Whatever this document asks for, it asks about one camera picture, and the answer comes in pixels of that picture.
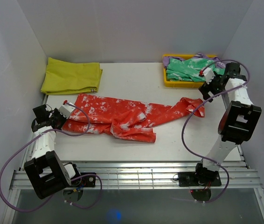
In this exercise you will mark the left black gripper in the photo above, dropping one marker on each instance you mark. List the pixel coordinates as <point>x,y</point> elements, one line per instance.
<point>56,112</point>

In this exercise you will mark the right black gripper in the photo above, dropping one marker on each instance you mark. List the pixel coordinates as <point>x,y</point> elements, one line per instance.
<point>205,88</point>

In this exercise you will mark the red tie-dye trousers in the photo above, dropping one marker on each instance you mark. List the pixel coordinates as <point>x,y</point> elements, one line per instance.
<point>126,119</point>

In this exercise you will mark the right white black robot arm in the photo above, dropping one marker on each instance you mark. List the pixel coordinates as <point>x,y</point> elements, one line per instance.
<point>237,124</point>

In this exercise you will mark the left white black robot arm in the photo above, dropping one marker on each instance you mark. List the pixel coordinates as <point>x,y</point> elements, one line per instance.
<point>45,171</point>

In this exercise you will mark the green tie-dye trousers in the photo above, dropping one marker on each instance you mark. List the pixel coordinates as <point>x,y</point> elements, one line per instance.
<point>186,70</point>

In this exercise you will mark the folded yellow-green trousers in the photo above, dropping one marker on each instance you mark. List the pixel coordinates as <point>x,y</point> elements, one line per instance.
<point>64,78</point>

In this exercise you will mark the purple striped garment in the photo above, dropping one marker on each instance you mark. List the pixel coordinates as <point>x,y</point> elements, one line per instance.
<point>166,58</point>

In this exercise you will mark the yellow plastic bin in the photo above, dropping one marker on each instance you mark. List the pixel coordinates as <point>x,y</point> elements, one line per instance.
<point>216,66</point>

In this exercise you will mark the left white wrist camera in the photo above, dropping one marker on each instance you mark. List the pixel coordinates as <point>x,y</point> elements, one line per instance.
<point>66,109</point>

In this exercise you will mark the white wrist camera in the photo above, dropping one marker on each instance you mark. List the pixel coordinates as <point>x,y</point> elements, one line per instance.
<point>208,74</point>
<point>66,109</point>

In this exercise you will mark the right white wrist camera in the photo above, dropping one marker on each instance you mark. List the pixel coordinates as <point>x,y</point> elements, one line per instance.
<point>208,74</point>

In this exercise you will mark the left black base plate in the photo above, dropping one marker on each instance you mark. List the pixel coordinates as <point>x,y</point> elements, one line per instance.
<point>80,180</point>

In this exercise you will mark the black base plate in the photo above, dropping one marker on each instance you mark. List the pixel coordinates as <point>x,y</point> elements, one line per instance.
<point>80,180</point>
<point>189,179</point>

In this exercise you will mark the aluminium rail frame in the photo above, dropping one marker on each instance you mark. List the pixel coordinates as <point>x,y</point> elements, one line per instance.
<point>164,175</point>

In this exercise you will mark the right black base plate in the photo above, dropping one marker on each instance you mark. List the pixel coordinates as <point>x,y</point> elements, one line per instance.
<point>189,179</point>

